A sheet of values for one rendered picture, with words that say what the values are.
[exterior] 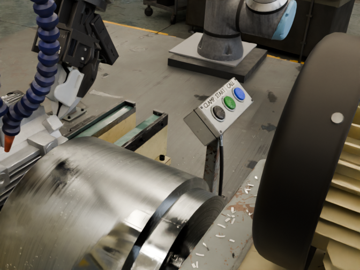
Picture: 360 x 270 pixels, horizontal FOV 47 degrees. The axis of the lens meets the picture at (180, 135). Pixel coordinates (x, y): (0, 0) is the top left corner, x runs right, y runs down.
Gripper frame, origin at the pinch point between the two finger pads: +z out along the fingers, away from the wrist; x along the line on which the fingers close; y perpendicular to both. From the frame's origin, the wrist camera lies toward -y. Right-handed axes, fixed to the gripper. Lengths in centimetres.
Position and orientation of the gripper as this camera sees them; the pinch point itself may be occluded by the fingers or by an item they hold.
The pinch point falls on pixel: (61, 112)
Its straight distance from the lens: 76.4
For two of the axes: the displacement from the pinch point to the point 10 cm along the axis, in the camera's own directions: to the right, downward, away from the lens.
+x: 8.7, 3.0, -4.0
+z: -3.0, 9.5, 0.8
